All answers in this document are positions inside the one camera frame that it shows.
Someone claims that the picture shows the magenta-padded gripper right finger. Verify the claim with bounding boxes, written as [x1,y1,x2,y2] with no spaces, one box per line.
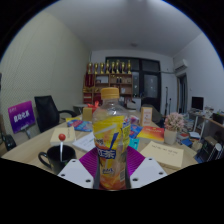
[125,145,168,190]

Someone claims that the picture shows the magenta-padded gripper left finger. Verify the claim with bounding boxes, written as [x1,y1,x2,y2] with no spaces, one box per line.
[57,147,100,190]

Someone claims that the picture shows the orange drink bottle yellow label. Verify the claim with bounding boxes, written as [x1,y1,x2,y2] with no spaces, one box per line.
[92,87,132,191]

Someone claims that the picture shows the teal book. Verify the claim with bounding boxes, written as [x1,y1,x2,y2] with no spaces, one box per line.
[128,137,141,151]

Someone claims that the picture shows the white paper sheet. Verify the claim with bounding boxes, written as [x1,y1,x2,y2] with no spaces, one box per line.
[72,131,97,153]

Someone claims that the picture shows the large yellow paper envelope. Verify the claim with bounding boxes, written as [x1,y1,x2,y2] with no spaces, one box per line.
[139,140,185,169]

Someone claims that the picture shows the orange red book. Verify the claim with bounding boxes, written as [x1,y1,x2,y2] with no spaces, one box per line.
[136,125,166,144]

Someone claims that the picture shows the black mug with coloured dots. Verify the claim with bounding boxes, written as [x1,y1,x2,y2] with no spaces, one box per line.
[37,144,77,175]

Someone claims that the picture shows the red ball stirrer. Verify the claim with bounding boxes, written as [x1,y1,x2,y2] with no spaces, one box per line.
[58,133,67,163]

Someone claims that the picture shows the small yellow paper envelope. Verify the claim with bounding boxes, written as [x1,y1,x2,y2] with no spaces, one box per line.
[49,125,77,146]

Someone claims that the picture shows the blue magazine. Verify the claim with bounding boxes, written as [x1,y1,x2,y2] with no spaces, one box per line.
[66,119,94,133]

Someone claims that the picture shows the orange upright carton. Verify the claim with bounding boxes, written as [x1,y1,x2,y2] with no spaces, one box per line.
[139,106,154,128]

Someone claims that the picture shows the yellow gift box red ribbon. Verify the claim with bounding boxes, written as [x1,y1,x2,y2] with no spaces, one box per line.
[81,101,100,122]

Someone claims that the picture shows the pink flowers in white pot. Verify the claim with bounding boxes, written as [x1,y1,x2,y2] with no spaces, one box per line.
[163,112,186,146]

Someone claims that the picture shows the stack of books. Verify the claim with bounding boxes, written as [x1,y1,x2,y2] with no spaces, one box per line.
[179,119,202,148]

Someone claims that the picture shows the black office chair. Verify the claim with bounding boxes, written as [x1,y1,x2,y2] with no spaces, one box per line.
[34,95,78,134]

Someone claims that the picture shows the purple sign board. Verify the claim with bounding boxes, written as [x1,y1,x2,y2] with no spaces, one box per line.
[7,100,36,134]

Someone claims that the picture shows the black computer monitor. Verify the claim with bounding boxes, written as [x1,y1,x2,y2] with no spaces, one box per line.
[190,96,205,112]

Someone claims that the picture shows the wooden shelf unit with trophies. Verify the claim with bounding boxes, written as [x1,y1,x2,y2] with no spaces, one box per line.
[82,59,134,105]

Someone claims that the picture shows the wooden side desk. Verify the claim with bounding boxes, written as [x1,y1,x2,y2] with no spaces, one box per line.
[188,109,224,138]

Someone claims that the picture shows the white wall air conditioner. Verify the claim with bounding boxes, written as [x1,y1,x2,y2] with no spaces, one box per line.
[173,59,189,74]

